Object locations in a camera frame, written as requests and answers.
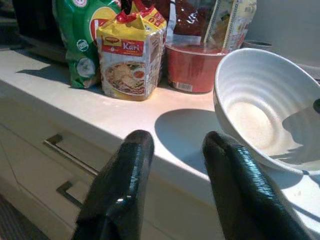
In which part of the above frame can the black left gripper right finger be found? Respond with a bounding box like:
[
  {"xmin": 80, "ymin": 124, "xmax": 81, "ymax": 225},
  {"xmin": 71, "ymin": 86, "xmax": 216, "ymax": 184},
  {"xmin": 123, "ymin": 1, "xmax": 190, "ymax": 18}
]
[{"xmin": 201, "ymin": 130, "xmax": 302, "ymax": 240}]

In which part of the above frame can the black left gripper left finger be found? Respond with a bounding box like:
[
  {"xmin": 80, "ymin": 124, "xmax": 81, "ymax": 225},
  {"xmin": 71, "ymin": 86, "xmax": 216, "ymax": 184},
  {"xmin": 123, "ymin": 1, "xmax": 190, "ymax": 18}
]
[{"xmin": 73, "ymin": 129, "xmax": 155, "ymax": 240}]

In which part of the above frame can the white ribbed bowl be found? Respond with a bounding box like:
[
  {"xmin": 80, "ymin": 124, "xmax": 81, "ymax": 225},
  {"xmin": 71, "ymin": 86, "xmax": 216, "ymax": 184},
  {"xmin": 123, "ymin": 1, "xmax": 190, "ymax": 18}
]
[{"xmin": 213, "ymin": 47, "xmax": 320, "ymax": 176}]

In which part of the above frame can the white kitchen counter cabinet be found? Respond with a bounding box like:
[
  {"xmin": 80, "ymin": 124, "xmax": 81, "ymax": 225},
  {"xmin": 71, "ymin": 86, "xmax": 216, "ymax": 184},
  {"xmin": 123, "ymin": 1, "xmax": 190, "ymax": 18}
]
[{"xmin": 0, "ymin": 48, "xmax": 320, "ymax": 240}]

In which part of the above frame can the cream printed food bag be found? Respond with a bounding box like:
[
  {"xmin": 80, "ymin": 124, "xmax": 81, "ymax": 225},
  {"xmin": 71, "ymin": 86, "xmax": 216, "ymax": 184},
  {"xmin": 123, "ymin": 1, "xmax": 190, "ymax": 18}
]
[{"xmin": 203, "ymin": 0, "xmax": 258, "ymax": 52}]

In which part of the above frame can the yellow instant noodle pack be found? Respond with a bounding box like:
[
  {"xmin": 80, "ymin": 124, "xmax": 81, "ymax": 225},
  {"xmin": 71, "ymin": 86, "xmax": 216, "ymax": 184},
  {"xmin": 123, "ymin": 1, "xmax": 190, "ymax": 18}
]
[{"xmin": 96, "ymin": 6, "xmax": 168, "ymax": 101}]

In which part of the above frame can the red instant noodle bowl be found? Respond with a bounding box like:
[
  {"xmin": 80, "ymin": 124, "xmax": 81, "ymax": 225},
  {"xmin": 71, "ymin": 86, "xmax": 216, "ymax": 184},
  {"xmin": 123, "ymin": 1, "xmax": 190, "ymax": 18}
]
[{"xmin": 164, "ymin": 41, "xmax": 231, "ymax": 94}]

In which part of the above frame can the dark red food bag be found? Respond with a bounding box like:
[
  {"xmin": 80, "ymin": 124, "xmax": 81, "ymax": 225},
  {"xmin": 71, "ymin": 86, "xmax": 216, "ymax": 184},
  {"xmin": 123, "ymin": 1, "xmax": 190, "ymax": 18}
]
[{"xmin": 154, "ymin": 0, "xmax": 218, "ymax": 47}]

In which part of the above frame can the green snack bag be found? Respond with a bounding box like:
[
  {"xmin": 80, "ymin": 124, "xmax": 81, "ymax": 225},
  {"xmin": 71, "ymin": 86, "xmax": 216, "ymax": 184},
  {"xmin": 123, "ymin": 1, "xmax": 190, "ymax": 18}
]
[{"xmin": 51, "ymin": 0, "xmax": 123, "ymax": 90}]

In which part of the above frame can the black kitchen appliance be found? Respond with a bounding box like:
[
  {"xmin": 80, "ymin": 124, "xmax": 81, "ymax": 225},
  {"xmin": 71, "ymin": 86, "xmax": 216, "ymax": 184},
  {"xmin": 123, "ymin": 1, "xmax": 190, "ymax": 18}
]
[{"xmin": 12, "ymin": 0, "xmax": 70, "ymax": 55}]

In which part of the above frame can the metal drawer handle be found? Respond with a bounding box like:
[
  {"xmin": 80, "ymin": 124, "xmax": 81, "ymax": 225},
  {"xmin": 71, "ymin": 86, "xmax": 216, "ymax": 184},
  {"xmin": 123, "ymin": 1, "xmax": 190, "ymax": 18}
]
[
  {"xmin": 56, "ymin": 181, "xmax": 84, "ymax": 209},
  {"xmin": 43, "ymin": 133, "xmax": 100, "ymax": 176}
]

